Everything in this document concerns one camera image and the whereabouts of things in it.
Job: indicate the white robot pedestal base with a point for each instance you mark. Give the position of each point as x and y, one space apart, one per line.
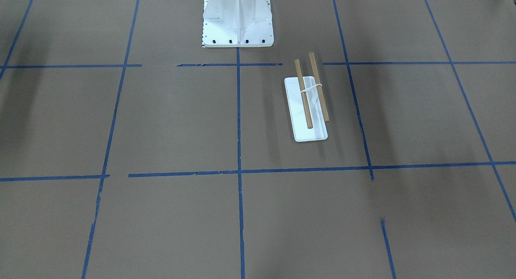
237 23

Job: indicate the white towel rack base tray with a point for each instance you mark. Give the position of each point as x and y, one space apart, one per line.
296 111

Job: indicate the wooden rack rod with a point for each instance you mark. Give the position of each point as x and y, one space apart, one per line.
303 93
319 86

